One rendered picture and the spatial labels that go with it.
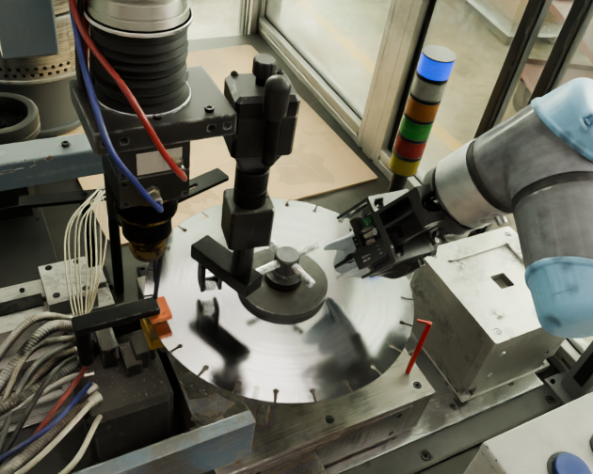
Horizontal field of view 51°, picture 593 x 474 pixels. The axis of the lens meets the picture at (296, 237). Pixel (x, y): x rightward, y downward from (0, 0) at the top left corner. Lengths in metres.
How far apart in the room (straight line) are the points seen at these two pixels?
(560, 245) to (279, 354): 0.34
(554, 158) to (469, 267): 0.45
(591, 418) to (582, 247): 0.40
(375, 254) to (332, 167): 0.69
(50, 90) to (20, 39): 0.67
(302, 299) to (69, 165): 0.32
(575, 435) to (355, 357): 0.28
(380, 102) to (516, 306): 0.56
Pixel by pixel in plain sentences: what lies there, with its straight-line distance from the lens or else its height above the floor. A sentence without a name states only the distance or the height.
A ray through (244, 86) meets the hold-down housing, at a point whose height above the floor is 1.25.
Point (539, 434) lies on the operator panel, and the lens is 0.80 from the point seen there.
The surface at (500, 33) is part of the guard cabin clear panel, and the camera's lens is 1.06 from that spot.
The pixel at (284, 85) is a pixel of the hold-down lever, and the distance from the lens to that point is 0.48.
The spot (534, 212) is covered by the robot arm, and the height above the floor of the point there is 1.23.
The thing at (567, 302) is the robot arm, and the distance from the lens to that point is 0.48.
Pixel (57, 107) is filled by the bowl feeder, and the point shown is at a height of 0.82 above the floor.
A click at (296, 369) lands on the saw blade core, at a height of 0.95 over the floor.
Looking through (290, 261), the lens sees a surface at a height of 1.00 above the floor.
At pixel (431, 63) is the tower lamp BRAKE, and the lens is 0.85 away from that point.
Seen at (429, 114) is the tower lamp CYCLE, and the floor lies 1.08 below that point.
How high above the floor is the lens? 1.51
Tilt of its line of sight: 43 degrees down
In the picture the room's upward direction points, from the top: 11 degrees clockwise
